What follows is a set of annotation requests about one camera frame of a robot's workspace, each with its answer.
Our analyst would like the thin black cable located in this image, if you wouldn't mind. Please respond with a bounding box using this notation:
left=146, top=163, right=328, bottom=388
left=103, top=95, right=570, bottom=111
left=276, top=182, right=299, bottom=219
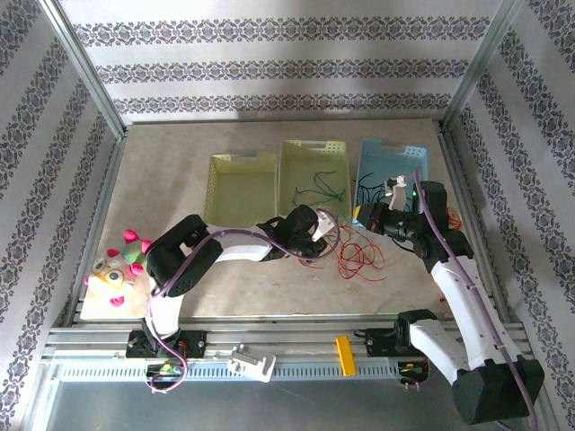
left=357, top=172, right=414, bottom=215

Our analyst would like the thin red cable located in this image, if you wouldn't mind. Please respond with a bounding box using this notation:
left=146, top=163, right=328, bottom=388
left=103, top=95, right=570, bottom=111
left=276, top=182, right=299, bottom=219
left=309, top=224, right=387, bottom=283

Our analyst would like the thin dark green cable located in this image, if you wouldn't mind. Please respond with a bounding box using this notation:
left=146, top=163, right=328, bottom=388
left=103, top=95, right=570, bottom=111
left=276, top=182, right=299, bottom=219
left=292, top=169, right=348, bottom=204

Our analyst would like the light blue perforated plastic basket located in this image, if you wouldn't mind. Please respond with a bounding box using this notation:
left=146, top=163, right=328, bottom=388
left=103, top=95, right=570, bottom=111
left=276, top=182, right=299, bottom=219
left=352, top=137, right=430, bottom=217

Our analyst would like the pale green perforated plastic basket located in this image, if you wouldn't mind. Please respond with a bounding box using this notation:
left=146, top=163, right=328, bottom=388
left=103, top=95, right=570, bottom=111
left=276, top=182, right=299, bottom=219
left=204, top=151, right=278, bottom=230

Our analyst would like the pale yellow perforated plastic basket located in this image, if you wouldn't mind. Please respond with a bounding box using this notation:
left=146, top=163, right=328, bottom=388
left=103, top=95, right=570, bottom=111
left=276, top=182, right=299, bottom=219
left=276, top=138, right=354, bottom=225

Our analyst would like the yellow plastic block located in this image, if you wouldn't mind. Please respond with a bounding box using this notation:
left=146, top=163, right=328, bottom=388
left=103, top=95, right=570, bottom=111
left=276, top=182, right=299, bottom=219
left=335, top=335, right=358, bottom=377

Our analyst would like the colourful plush toy with eyes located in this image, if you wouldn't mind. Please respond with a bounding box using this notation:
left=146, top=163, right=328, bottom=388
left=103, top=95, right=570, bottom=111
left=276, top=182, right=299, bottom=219
left=84, top=228, right=154, bottom=309

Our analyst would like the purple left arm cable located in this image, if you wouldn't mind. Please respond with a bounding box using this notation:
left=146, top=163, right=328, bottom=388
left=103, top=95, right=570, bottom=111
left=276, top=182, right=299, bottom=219
left=146, top=208, right=342, bottom=395

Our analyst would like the aluminium profile rail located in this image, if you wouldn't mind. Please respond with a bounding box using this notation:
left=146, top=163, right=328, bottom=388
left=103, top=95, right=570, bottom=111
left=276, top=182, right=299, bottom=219
left=42, top=313, right=532, bottom=363

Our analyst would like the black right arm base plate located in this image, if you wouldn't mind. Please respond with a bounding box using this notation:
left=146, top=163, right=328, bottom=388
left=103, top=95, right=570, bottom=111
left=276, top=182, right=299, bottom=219
left=354, top=327, right=408, bottom=359

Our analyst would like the slotted grey cable duct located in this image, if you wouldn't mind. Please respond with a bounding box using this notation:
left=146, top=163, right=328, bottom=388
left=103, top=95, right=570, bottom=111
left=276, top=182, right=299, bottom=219
left=57, top=361, right=432, bottom=383

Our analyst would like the white plastic bracket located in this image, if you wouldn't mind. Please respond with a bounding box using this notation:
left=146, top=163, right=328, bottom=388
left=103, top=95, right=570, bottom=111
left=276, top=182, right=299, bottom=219
left=226, top=343, right=277, bottom=383

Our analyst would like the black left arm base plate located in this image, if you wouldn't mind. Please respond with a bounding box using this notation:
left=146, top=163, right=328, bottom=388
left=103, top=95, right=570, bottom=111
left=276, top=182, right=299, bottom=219
left=125, top=330, right=208, bottom=360

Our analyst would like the aluminium frame post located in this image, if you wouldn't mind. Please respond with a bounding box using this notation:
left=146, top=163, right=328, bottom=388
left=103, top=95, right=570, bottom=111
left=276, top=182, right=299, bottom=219
left=442, top=0, right=526, bottom=132
left=38, top=0, right=129, bottom=140

